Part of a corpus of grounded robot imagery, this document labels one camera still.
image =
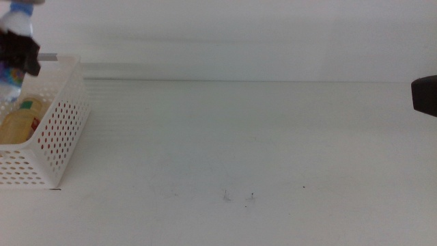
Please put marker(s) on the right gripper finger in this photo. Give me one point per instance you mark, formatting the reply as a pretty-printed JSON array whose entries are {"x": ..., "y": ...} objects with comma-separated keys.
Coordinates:
[{"x": 426, "y": 95}]

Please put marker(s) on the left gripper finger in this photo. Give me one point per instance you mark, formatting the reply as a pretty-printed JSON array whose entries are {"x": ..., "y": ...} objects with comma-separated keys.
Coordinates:
[{"x": 17, "y": 48}]

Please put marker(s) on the clear water bottle blue cap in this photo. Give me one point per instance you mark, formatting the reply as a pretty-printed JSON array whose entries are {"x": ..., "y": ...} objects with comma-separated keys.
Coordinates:
[{"x": 17, "y": 22}]

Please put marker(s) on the yellow tea bottle green label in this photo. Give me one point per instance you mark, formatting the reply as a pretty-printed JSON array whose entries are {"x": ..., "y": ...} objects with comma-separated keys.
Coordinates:
[{"x": 17, "y": 128}]

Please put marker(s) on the white perforated plastic basket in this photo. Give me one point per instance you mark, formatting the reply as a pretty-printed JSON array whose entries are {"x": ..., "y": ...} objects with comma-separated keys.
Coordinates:
[{"x": 54, "y": 160}]

